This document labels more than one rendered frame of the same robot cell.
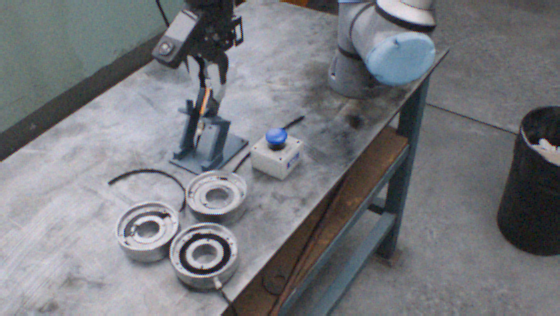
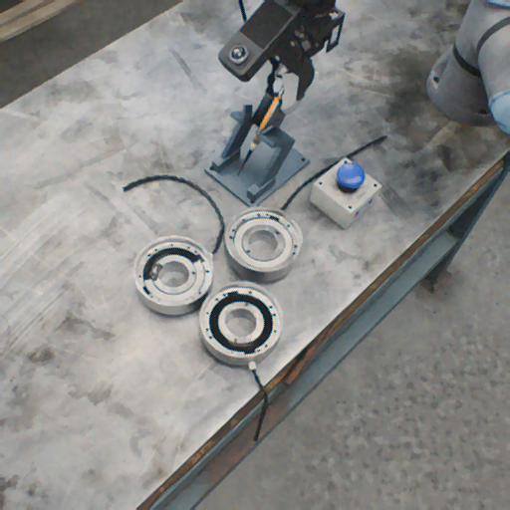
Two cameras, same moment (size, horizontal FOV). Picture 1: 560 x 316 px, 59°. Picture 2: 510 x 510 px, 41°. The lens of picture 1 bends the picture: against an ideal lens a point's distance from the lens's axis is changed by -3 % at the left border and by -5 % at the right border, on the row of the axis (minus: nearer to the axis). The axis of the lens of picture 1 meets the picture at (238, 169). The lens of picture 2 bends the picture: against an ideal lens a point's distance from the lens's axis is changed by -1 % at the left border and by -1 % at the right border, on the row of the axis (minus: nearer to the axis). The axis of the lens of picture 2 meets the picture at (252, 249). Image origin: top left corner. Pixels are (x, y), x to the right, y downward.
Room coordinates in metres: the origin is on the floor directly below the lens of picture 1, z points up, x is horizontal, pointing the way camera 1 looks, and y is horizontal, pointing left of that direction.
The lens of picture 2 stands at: (0.13, 0.09, 1.62)
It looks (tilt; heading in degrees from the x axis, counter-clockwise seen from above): 59 degrees down; 356
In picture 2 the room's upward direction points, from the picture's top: 8 degrees clockwise
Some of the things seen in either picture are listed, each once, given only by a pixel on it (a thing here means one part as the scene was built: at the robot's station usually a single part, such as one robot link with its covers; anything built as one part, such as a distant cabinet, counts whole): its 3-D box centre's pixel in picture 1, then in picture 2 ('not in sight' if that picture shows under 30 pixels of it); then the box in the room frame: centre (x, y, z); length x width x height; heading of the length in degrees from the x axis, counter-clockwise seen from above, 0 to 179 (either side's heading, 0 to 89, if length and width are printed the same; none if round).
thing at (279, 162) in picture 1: (278, 152); (348, 190); (0.72, -0.08, 0.82); 0.08 x 0.07 x 0.05; 138
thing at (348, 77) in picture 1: (363, 61); (480, 71); (0.96, -0.30, 0.85); 0.15 x 0.15 x 0.10
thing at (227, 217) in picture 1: (217, 199); (262, 245); (0.62, 0.04, 0.82); 0.10 x 0.10 x 0.04
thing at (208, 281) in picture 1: (205, 256); (240, 325); (0.50, 0.07, 0.82); 0.10 x 0.10 x 0.04
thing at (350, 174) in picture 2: (276, 143); (348, 182); (0.72, -0.08, 0.85); 0.04 x 0.04 x 0.05
